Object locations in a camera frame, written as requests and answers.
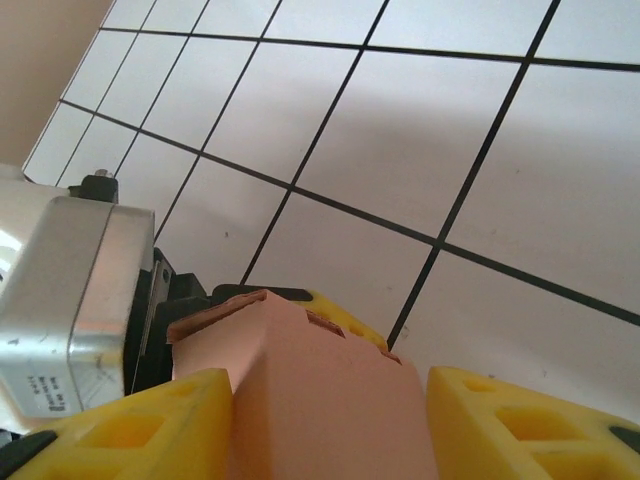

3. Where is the pink paper box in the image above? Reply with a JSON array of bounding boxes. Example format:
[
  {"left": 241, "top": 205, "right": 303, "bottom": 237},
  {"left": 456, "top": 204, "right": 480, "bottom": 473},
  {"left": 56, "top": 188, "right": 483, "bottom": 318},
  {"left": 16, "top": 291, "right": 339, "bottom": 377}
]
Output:
[{"left": 166, "top": 288, "right": 441, "bottom": 480}]

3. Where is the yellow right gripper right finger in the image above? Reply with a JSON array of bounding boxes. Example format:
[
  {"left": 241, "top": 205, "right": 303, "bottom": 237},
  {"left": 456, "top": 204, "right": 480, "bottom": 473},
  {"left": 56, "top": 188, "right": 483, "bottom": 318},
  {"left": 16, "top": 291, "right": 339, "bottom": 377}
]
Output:
[{"left": 426, "top": 366, "right": 640, "bottom": 480}]

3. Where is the black camera cable plug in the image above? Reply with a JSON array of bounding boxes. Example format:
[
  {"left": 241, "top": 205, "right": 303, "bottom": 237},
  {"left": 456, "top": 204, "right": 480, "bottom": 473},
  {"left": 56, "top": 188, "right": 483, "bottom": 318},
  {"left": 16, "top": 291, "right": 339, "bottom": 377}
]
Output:
[{"left": 68, "top": 169, "right": 121, "bottom": 206}]

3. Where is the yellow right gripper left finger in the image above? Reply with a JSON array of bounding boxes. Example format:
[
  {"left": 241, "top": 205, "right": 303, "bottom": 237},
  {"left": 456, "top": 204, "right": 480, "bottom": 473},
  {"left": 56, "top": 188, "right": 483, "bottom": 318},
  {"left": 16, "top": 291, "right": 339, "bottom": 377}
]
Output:
[{"left": 0, "top": 367, "right": 236, "bottom": 480}]

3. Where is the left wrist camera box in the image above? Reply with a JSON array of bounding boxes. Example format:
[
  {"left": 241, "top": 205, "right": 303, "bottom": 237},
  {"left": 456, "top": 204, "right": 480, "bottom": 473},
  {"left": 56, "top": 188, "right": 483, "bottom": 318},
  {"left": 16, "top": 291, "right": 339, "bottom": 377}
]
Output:
[{"left": 0, "top": 163, "right": 155, "bottom": 419}]

